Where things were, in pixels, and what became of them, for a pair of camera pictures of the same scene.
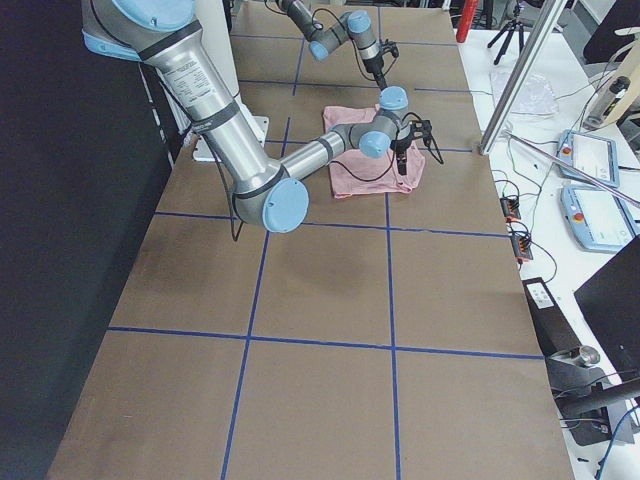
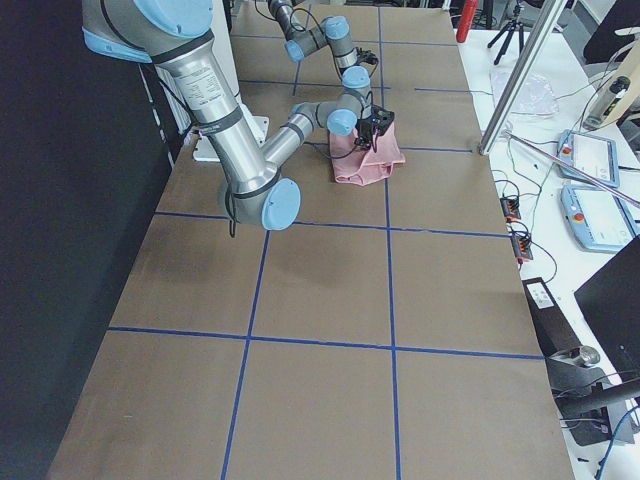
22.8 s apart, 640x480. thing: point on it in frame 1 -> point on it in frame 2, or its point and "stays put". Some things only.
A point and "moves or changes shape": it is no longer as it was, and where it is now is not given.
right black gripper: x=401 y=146 -> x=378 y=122
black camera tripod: x=511 y=27 stays put
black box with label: x=553 y=329 stays put
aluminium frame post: x=521 y=76 stays put
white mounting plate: x=203 y=151 stays put
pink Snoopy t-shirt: x=355 y=173 moves or changes shape
